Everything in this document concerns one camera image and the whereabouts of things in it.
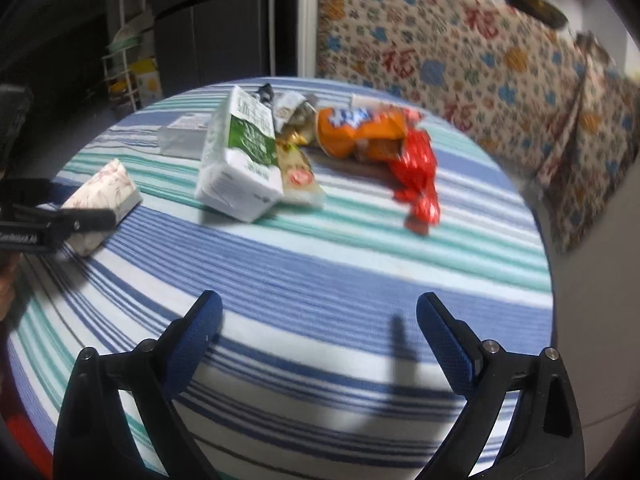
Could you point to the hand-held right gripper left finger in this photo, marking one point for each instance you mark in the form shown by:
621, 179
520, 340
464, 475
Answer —
200, 340

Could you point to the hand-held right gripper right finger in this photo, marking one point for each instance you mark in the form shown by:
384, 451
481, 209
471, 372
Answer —
445, 345

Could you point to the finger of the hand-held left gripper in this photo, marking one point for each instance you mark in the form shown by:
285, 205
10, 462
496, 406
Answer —
30, 190
85, 219

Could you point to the floral tissue pack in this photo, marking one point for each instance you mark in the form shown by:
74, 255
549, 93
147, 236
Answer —
100, 190

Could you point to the small white box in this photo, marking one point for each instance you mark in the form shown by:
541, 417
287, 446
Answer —
182, 135

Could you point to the green white milk carton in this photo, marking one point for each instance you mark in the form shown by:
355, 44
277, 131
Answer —
235, 160

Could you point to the red plastic wrapper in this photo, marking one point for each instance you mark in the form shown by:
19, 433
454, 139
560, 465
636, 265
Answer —
417, 175

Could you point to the orange snack bag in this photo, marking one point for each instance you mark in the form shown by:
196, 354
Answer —
350, 130

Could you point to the blue striped tablecloth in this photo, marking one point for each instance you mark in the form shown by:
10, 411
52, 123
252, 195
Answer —
300, 270

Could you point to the yellow box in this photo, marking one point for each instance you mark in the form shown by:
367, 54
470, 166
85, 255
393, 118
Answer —
147, 80

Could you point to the beige wrapper with red label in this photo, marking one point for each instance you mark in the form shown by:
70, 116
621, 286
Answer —
297, 175

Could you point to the red object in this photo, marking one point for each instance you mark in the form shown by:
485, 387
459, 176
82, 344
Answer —
30, 450

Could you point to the small black object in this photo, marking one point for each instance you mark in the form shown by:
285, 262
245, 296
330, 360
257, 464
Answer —
265, 94

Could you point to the dark refrigerator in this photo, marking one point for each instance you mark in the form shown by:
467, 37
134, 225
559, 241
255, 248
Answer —
215, 35

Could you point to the grey white crumpled wrapper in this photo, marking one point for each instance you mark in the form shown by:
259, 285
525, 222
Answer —
290, 107

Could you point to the white paper packet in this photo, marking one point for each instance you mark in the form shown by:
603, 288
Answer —
365, 100

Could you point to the printed blanket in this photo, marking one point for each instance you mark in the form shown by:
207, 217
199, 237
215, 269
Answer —
450, 75

